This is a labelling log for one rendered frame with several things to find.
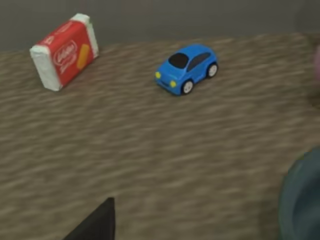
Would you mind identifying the dark teal bowl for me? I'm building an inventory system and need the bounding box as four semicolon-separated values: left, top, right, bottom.
278;147;320;240

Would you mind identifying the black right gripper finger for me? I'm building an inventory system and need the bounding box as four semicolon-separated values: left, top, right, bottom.
62;197;116;240

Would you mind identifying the red and white biscuit packet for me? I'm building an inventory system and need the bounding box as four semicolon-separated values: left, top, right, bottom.
29;12;99;93

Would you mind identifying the blue toy car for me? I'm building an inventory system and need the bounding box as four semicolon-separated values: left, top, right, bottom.
154;43;219;97

